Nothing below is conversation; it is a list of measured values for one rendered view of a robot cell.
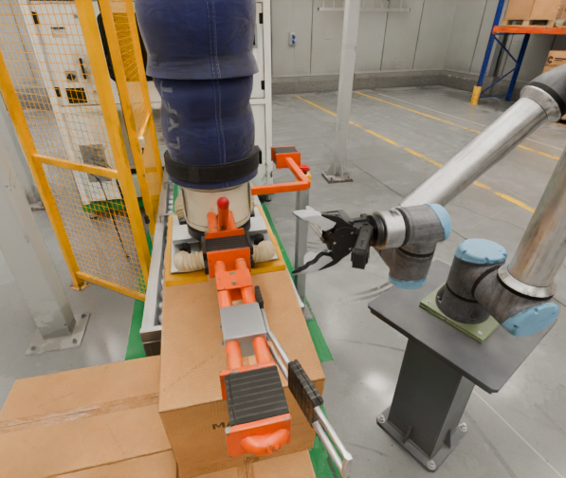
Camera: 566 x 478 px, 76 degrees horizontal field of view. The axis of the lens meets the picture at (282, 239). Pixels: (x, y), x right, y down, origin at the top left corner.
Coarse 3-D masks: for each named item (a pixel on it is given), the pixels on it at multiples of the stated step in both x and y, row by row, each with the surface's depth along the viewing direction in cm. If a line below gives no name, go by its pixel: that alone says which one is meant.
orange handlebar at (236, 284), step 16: (288, 160) 118; (304, 176) 105; (256, 192) 99; (272, 192) 100; (224, 272) 65; (240, 272) 65; (224, 288) 61; (240, 288) 63; (224, 304) 58; (240, 352) 51; (256, 352) 50; (272, 432) 40; (288, 432) 41; (256, 448) 39; (272, 448) 39
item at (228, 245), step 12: (204, 240) 72; (216, 240) 74; (228, 240) 74; (240, 240) 74; (204, 252) 68; (216, 252) 68; (228, 252) 68; (240, 252) 69; (252, 252) 71; (204, 264) 71; (228, 264) 70; (252, 264) 72
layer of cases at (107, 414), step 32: (32, 384) 133; (64, 384) 133; (96, 384) 133; (128, 384) 133; (0, 416) 122; (32, 416) 122; (64, 416) 122; (96, 416) 122; (128, 416) 122; (0, 448) 113; (32, 448) 113; (64, 448) 113; (96, 448) 113; (128, 448) 113; (160, 448) 113
